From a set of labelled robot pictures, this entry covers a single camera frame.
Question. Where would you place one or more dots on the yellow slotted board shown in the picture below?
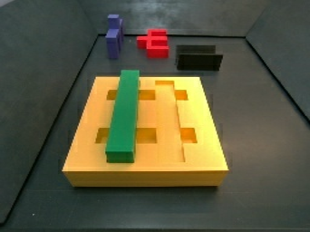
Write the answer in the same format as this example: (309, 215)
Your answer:
(178, 151)

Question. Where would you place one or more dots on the green long block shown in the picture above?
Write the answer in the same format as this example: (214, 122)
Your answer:
(122, 139)

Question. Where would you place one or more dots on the red cross-shaped block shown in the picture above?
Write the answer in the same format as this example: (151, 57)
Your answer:
(154, 42)

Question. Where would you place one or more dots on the purple cross-shaped block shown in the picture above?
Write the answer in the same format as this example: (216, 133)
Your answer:
(114, 36)

